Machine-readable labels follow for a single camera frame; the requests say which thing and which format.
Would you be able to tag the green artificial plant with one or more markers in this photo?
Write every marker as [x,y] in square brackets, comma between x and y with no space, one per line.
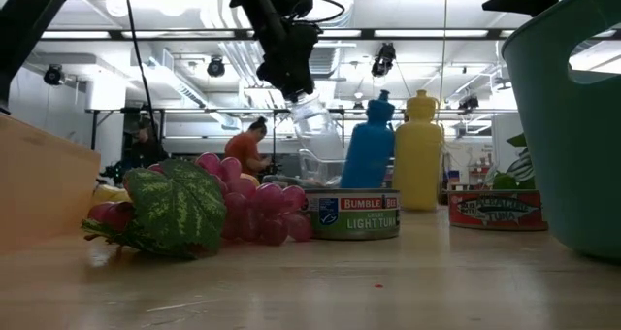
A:
[521,167]

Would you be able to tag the black aluminium rig frame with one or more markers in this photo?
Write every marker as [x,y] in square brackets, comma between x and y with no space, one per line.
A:
[242,34]

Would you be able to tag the black ceiling spotlight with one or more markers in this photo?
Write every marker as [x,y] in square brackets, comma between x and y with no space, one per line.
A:
[53,75]
[469,103]
[216,68]

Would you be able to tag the person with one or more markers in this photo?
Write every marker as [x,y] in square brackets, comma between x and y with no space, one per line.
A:
[145,150]
[242,148]

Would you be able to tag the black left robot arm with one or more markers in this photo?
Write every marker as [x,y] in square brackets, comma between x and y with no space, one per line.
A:
[29,24]

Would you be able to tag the teal plastic basket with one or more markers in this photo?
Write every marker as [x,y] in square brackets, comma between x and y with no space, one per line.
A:
[558,150]

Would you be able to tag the black hanging camera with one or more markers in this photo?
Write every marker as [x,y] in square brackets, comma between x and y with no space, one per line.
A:
[384,58]

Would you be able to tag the toy yellow banana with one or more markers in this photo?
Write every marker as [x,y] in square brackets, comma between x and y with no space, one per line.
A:
[109,194]

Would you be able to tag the clear plastic bin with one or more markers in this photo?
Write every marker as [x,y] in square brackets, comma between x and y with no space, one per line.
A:
[310,170]

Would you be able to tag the tin can red tuna label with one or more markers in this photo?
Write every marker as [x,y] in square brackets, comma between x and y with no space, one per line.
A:
[495,211]

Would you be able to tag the tin can green tuna label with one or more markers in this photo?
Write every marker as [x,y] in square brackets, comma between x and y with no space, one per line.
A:
[354,218]

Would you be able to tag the yellow plastic bottle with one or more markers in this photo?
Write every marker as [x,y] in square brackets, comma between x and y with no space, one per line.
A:
[417,155]

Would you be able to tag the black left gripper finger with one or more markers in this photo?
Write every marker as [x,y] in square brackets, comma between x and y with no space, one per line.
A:
[303,88]
[282,89]

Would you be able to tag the blue plastic bottle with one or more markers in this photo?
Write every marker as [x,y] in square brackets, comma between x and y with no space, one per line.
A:
[369,150]

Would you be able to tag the toy red grapes bunch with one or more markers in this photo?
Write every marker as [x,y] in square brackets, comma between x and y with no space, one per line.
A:
[262,208]

